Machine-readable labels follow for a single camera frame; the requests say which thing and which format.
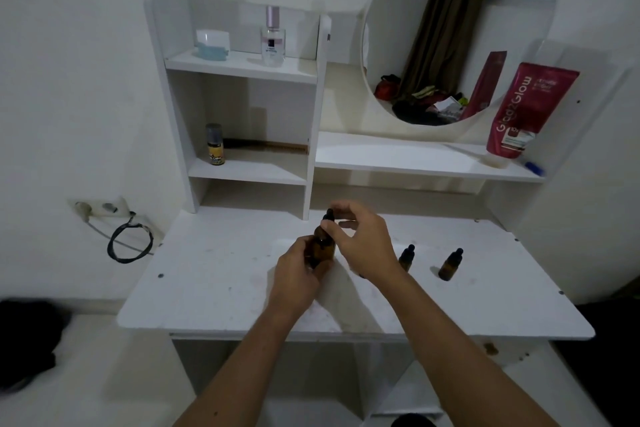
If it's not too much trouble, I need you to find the person's left hand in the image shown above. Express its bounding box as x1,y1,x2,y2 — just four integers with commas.
267,235,333,311

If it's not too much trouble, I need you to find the person's right hand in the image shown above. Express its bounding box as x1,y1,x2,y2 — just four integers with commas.
320,199,404,284

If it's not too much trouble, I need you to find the large amber dropper bottle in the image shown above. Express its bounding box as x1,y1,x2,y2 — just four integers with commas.
305,208,337,270

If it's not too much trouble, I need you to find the person's left forearm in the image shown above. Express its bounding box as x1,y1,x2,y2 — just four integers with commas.
173,300,301,427

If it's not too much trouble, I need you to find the person's right forearm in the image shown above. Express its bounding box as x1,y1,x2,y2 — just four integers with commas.
381,268,560,427

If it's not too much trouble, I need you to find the brown comb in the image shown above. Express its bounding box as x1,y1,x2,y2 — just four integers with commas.
223,138,309,155

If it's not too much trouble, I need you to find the small yellow label spray can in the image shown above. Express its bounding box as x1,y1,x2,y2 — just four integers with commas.
205,123,226,166

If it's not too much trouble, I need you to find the white vanity shelf unit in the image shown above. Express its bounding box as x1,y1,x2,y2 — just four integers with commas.
144,0,632,232

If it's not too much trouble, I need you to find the clear perfume bottle pink cap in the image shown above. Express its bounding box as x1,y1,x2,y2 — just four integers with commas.
260,5,286,68

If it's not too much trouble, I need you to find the red cosmetic tube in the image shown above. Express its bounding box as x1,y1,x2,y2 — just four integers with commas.
486,62,581,160

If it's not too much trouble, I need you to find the white and blue cream jar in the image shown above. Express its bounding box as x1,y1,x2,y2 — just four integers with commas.
194,29,231,61

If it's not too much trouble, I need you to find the black cloth bundle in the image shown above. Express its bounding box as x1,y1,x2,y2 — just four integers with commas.
0,299,67,392

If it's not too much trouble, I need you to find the black coiled cable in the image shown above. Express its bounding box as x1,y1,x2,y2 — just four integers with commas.
106,211,155,265

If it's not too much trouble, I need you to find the white wall socket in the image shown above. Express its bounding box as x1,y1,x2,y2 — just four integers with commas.
69,196,132,220

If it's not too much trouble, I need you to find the round wall mirror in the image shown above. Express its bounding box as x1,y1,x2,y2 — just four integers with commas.
360,0,559,127

